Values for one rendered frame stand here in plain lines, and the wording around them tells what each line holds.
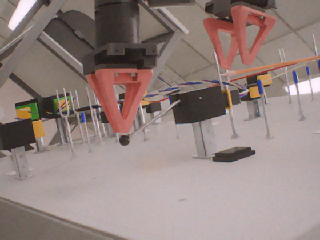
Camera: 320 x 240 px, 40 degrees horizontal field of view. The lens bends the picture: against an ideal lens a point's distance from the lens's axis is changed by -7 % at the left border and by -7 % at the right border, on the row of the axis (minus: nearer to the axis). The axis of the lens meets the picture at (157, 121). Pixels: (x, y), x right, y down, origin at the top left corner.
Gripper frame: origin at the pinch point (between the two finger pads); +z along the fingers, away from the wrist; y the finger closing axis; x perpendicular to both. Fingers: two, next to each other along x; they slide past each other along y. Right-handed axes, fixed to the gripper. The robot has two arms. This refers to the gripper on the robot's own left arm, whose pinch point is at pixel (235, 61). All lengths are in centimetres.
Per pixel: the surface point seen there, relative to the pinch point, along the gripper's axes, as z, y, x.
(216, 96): 5.9, -1.9, 3.9
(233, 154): 13.3, -7.7, 4.2
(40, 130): 12.4, 25.3, 21.3
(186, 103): 7.4, -1.9, 8.2
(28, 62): -16, 127, 12
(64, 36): -24, 104, 3
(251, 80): -8, 46, -36
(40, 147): 16, 71, 12
